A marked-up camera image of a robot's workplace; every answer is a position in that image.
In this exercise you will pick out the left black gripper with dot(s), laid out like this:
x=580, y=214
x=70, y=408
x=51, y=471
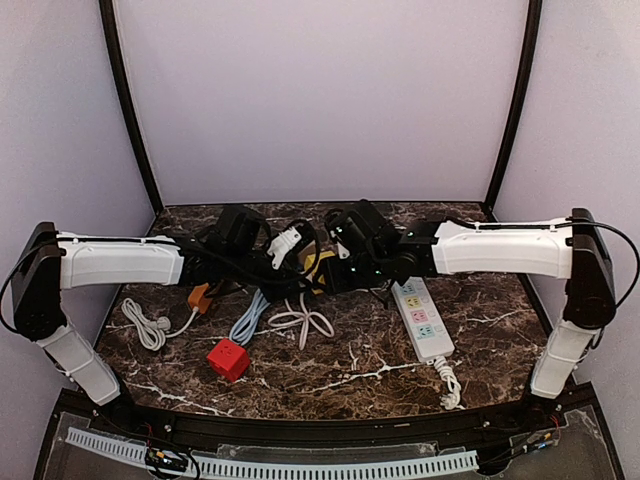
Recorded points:
x=275, y=288

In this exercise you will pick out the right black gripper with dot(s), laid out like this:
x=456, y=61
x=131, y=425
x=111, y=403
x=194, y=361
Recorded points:
x=335, y=279

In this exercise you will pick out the yellow cube socket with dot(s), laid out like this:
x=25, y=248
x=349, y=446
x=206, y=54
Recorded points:
x=317, y=265

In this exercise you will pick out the red cube socket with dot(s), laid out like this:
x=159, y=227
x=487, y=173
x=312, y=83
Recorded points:
x=228, y=359

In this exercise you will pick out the white power strip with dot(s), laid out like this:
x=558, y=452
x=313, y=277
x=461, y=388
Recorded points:
x=422, y=320

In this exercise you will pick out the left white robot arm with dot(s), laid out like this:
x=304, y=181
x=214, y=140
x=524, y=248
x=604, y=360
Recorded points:
x=54, y=261

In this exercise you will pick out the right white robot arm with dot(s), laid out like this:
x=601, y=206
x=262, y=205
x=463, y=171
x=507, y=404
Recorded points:
x=569, y=248

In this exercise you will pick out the orange power strip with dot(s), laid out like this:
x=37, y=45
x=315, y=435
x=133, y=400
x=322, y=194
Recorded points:
x=199, y=299

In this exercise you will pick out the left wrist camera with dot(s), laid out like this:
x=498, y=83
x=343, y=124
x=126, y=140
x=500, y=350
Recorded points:
x=238, y=226

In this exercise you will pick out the black front rail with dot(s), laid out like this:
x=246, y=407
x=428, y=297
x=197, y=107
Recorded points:
x=480, y=427

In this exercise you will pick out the white slotted cable duct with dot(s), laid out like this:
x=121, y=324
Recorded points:
x=131, y=453

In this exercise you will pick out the left black frame post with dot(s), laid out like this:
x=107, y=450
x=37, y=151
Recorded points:
x=125, y=99

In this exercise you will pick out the black frame post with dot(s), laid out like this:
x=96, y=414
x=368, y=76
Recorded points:
x=125, y=99
x=521, y=84

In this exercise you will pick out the right black frame post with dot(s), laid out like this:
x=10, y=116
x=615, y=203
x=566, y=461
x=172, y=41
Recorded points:
x=521, y=84

